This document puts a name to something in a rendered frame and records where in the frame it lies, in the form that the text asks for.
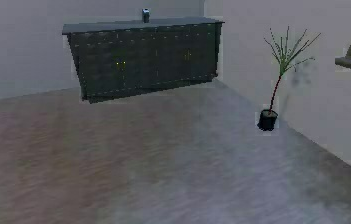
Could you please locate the dark grey sideboard cupboard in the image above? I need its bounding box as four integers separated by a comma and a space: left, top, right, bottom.
61, 17, 225, 104

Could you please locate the thin green potted plant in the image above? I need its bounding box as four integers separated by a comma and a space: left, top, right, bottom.
256, 26, 322, 132

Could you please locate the small grey canister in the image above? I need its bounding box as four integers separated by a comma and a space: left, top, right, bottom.
141, 8, 151, 24

